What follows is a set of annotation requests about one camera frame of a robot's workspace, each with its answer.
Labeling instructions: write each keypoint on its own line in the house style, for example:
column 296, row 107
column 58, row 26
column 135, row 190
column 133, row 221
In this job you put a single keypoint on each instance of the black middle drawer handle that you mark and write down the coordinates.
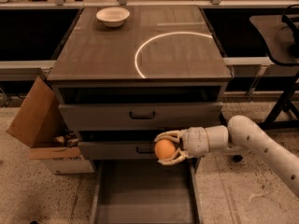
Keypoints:
column 140, row 150

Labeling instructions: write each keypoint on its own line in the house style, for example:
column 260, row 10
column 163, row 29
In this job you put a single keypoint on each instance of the top grey drawer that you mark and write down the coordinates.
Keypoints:
column 115, row 117

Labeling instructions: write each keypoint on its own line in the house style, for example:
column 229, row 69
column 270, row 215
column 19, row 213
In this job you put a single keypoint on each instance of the white bowl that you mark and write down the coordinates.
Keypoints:
column 113, row 16

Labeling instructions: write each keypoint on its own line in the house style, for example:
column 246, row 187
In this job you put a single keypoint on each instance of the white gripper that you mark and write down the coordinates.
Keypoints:
column 193, row 141

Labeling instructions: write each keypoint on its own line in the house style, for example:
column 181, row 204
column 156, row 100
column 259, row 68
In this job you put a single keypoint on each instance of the black drawer handle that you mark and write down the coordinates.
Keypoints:
column 135, row 115
column 140, row 150

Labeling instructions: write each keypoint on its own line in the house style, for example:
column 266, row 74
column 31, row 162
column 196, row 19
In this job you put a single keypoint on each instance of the black stand with tray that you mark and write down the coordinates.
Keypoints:
column 280, row 34

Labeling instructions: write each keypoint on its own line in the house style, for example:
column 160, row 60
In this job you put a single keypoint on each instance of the bottom open grey drawer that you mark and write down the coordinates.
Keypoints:
column 145, row 192

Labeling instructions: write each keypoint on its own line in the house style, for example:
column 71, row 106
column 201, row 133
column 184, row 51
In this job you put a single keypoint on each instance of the middle grey drawer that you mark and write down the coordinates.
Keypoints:
column 115, row 150

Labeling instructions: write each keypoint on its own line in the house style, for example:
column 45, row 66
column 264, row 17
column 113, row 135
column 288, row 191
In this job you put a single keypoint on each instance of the black top drawer handle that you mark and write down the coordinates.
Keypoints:
column 135, row 115

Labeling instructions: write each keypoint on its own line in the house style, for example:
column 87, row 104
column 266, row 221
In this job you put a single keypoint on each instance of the orange fruit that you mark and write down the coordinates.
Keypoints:
column 164, row 149

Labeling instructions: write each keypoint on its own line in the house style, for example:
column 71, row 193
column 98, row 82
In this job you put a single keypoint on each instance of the open cardboard box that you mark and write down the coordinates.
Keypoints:
column 40, row 126

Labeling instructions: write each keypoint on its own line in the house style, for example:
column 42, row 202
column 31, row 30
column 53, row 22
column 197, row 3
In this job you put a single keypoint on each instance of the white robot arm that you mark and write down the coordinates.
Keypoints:
column 240, row 134

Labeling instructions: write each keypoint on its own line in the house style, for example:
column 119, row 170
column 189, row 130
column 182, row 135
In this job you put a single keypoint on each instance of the grey drawer cabinet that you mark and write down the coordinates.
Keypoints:
column 159, row 55

